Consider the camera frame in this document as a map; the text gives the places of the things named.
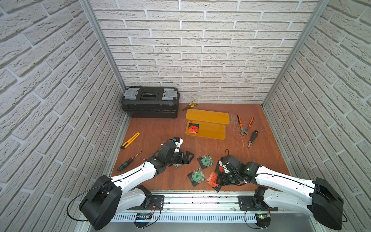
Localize red tea bag front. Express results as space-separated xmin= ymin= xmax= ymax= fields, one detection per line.
xmin=207 ymin=172 xmax=222 ymax=192

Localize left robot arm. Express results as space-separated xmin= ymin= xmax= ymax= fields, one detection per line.
xmin=79 ymin=138 xmax=195 ymax=230

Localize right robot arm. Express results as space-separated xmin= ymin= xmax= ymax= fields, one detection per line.
xmin=215 ymin=155 xmax=347 ymax=231

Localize green tea bag far left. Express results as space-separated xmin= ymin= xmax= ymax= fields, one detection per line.
xmin=173 ymin=164 xmax=183 ymax=169

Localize green tea bag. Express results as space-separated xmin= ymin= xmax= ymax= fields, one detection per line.
xmin=173 ymin=164 xmax=183 ymax=169
xmin=197 ymin=154 xmax=214 ymax=170
xmin=187 ymin=168 xmax=206 ymax=187

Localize green tea bag middle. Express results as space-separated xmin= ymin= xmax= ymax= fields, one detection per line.
xmin=197 ymin=154 xmax=214 ymax=170

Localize green tea bag front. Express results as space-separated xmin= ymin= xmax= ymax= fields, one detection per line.
xmin=187 ymin=168 xmax=206 ymax=187

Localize yellow wooden two-tier shelf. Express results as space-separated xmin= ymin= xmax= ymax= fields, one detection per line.
xmin=185 ymin=109 xmax=230 ymax=140

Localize yellow black small pliers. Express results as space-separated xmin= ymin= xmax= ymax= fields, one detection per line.
xmin=182 ymin=100 xmax=198 ymax=111

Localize black orange ratchet screwdriver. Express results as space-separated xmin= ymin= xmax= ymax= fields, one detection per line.
xmin=248 ymin=130 xmax=259 ymax=148

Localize right controller board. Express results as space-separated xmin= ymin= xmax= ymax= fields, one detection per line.
xmin=255 ymin=214 xmax=271 ymax=229

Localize controller board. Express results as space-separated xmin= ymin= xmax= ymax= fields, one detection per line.
xmin=255 ymin=214 xmax=271 ymax=229
xmin=134 ymin=213 xmax=153 ymax=229

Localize yellow utility knife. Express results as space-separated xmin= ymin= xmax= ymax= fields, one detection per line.
xmin=120 ymin=132 xmax=140 ymax=149

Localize black plastic toolbox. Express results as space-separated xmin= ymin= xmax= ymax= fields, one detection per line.
xmin=121 ymin=87 xmax=180 ymax=119

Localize left controller board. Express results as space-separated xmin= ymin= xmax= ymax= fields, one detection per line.
xmin=134 ymin=213 xmax=153 ymax=229

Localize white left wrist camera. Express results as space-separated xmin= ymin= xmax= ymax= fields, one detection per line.
xmin=172 ymin=137 xmax=183 ymax=153

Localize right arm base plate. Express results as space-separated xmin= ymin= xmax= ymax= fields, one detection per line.
xmin=237 ymin=196 xmax=278 ymax=211

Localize aluminium front rail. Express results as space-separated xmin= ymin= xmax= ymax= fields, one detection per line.
xmin=110 ymin=189 xmax=317 ymax=215

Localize orange handled groove pliers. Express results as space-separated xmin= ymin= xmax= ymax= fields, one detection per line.
xmin=237 ymin=114 xmax=255 ymax=136

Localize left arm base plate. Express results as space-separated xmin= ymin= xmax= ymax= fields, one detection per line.
xmin=128 ymin=195 xmax=165 ymax=210

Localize green handled screwdriver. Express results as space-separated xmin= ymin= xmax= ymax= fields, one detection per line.
xmin=117 ymin=151 xmax=142 ymax=172

